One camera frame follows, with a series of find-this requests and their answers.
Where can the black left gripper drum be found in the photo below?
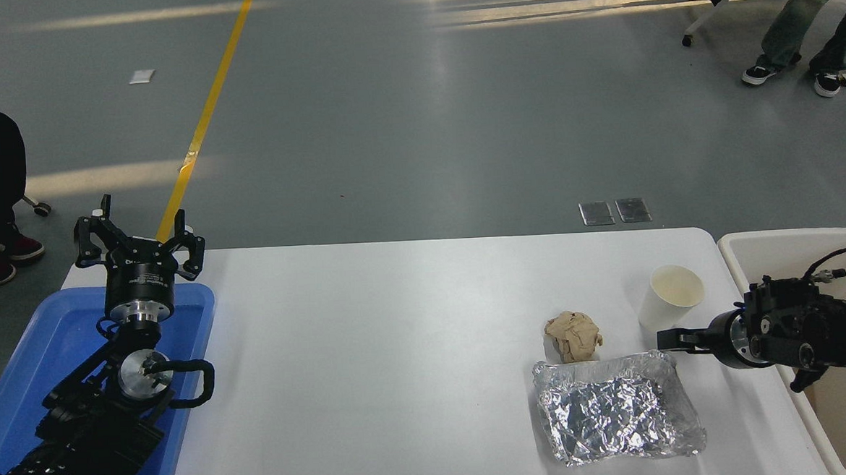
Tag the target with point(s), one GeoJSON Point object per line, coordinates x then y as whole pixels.
{"type": "Point", "coordinates": [141, 277]}

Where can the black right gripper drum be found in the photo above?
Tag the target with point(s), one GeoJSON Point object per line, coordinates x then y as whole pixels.
{"type": "Point", "coordinates": [724, 337]}

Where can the white paper cup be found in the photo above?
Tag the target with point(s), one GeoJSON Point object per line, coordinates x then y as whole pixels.
{"type": "Point", "coordinates": [675, 289]}

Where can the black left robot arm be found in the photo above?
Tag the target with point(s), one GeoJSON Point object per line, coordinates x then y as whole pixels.
{"type": "Point", "coordinates": [93, 428]}

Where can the black chair caster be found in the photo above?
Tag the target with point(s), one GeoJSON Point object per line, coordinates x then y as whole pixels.
{"type": "Point", "coordinates": [42, 209]}

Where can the crumpled silver foil tray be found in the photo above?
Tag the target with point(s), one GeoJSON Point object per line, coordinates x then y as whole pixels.
{"type": "Point", "coordinates": [613, 408]}

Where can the crumpled tan paper ball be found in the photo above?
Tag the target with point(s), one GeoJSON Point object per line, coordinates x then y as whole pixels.
{"type": "Point", "coordinates": [573, 337]}

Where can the blue plastic tray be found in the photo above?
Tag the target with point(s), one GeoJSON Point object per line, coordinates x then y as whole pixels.
{"type": "Point", "coordinates": [59, 336]}

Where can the metal floor plate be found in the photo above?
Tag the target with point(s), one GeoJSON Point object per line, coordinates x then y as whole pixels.
{"type": "Point", "coordinates": [597, 213]}
{"type": "Point", "coordinates": [633, 210]}

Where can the walking person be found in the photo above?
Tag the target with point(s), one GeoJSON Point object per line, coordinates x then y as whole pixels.
{"type": "Point", "coordinates": [805, 7]}

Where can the white frame wheeled chair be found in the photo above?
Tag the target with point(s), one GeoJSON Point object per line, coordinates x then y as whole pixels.
{"type": "Point", "coordinates": [725, 1]}

